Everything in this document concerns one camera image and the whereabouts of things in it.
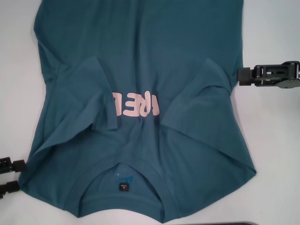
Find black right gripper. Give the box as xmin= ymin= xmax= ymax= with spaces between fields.
xmin=238 ymin=61 xmax=300 ymax=90

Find teal t-shirt with pink lettering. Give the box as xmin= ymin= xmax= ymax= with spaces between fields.
xmin=18 ymin=0 xmax=258 ymax=213

